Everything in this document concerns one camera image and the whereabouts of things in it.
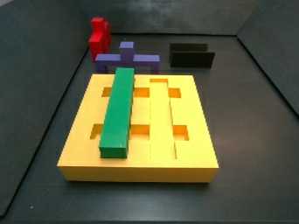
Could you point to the yellow slotted board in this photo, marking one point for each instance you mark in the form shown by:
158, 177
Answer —
170, 147

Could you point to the black notched block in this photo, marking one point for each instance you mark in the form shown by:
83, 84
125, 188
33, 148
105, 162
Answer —
190, 55

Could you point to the purple cross-shaped block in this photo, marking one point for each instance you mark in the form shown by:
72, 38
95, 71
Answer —
127, 59

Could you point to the green long block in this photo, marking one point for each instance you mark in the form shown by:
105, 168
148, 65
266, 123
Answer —
113, 138

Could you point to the red stepped block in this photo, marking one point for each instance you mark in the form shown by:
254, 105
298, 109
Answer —
100, 38

